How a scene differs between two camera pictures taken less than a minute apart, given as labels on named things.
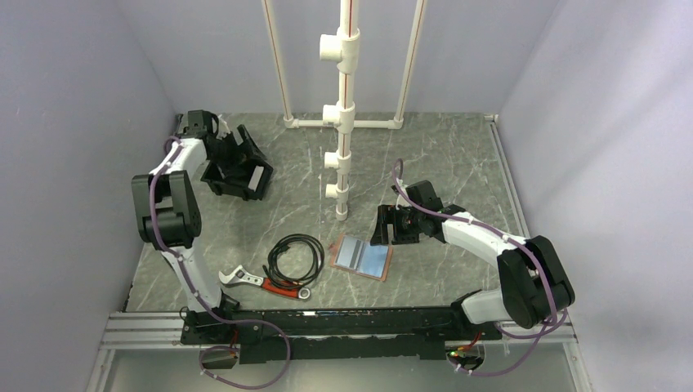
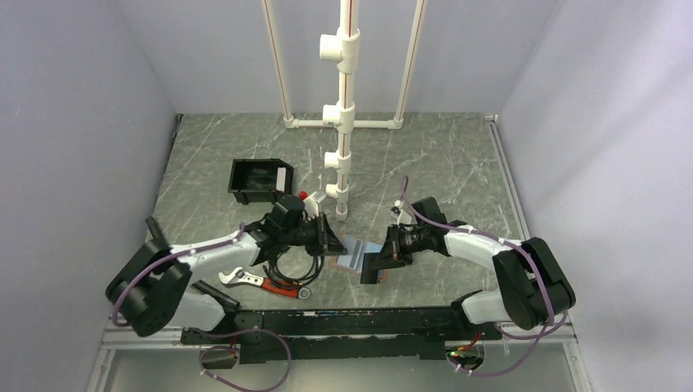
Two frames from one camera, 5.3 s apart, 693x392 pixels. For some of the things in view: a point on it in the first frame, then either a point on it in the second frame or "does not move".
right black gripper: [390, 214] → [392, 254]
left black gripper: [248, 148] → [326, 242]
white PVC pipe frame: [345, 46] does not move
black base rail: [305, 336] does not move
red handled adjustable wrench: [240, 275] does not move
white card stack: [256, 178] → [280, 179]
